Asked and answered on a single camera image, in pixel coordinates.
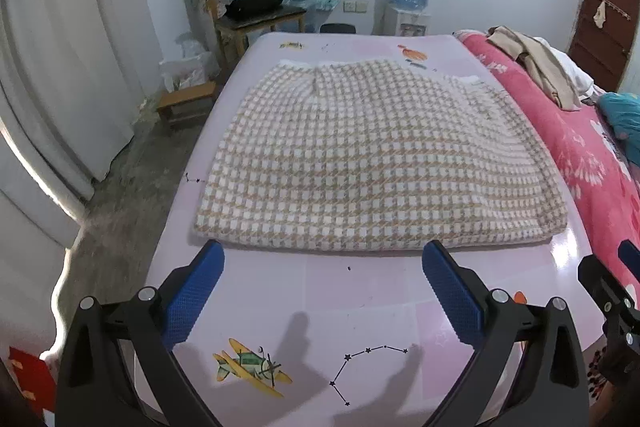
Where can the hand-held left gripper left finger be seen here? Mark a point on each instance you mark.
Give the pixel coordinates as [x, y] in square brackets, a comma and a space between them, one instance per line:
[192, 292]

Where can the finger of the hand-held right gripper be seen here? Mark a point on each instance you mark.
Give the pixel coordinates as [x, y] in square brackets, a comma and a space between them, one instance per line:
[600, 279]
[630, 253]

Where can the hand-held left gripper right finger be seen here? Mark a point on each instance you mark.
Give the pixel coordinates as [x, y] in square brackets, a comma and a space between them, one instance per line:
[452, 294]

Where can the beige white houndstooth coat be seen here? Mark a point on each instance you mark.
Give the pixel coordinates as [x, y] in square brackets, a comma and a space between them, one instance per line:
[375, 157]

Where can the person's right forearm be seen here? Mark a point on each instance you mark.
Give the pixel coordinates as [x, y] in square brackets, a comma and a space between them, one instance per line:
[617, 407]

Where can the beige clothes pile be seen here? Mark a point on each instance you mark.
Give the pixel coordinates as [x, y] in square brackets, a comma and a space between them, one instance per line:
[545, 67]

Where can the pink floral blanket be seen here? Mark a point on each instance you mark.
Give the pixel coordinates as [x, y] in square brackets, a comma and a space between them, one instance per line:
[575, 157]

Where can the teal fluffy cloth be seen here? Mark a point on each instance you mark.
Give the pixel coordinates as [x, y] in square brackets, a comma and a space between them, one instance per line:
[622, 117]

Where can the red box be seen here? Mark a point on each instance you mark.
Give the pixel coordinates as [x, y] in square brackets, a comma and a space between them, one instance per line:
[35, 382]

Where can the white cloth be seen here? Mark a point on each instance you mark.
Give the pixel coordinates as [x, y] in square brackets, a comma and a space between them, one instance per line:
[575, 74]

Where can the small wooden stool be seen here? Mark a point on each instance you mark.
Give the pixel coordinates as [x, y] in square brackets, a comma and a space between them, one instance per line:
[187, 94]

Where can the brown wooden door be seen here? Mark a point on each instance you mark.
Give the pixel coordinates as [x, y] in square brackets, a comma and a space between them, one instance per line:
[607, 52]

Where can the white plastic bag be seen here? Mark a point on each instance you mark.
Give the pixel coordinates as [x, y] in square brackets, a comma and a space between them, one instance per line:
[192, 67]

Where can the white hanging sock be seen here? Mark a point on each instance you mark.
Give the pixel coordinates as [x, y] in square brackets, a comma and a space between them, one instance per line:
[599, 14]

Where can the white water dispenser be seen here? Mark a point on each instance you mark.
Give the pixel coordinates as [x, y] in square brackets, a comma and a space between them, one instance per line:
[405, 24]

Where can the white curtain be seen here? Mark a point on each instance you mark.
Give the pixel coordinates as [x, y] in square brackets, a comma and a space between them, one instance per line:
[50, 57]

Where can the black round stool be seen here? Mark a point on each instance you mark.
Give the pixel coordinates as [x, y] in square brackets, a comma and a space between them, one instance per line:
[338, 28]

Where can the wooden chair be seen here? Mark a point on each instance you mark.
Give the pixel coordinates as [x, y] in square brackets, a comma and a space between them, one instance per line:
[212, 2]

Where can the black bag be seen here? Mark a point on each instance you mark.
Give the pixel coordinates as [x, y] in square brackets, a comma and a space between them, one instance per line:
[255, 3]

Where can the wall socket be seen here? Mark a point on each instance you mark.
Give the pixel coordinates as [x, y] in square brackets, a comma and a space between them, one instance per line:
[356, 6]

